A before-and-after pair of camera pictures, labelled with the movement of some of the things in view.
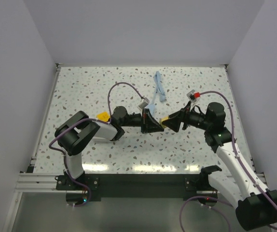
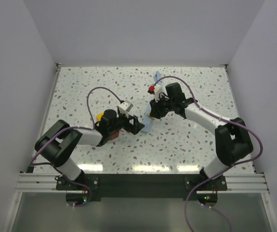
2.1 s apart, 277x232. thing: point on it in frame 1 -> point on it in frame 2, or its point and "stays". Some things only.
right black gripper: (174, 120) -> (156, 111)
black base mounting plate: (134, 186) stays
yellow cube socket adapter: (103, 116) stays
